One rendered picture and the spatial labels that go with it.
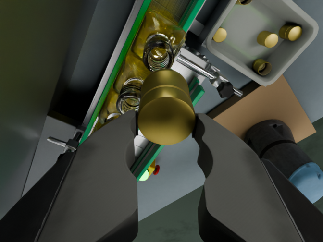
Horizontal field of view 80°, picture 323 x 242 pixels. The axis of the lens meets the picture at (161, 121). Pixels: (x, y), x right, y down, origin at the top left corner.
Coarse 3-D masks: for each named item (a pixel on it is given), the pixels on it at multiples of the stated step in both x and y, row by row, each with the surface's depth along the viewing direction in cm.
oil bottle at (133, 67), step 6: (132, 54) 25; (126, 60) 24; (132, 60) 24; (138, 60) 25; (126, 66) 24; (132, 66) 24; (138, 66) 24; (144, 66) 25; (120, 72) 25; (126, 72) 24; (132, 72) 24; (138, 72) 24; (144, 72) 24; (150, 72) 25; (120, 78) 24; (126, 78) 24; (144, 78) 24; (114, 84) 26; (120, 84) 25; (114, 90) 26; (120, 90) 25
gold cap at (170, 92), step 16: (144, 80) 14; (160, 80) 12; (176, 80) 12; (144, 96) 11; (160, 96) 10; (176, 96) 10; (144, 112) 11; (160, 112) 11; (176, 112) 11; (192, 112) 11; (144, 128) 11; (160, 128) 11; (176, 128) 11; (192, 128) 11; (160, 144) 12
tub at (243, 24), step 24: (264, 0) 46; (288, 0) 42; (216, 24) 44; (240, 24) 50; (264, 24) 50; (312, 24) 44; (216, 48) 49; (240, 48) 54; (264, 48) 54; (288, 48) 50
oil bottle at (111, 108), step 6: (108, 96) 27; (114, 96) 27; (108, 102) 27; (114, 102) 26; (102, 108) 28; (108, 108) 27; (114, 108) 26; (102, 114) 27; (108, 114) 27; (102, 120) 27
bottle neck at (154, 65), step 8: (152, 40) 18; (160, 40) 18; (168, 40) 21; (144, 48) 19; (152, 48) 17; (168, 48) 18; (144, 56) 18; (152, 56) 22; (160, 56) 22; (168, 56) 18; (144, 64) 18; (152, 64) 19; (160, 64) 20; (168, 64) 18
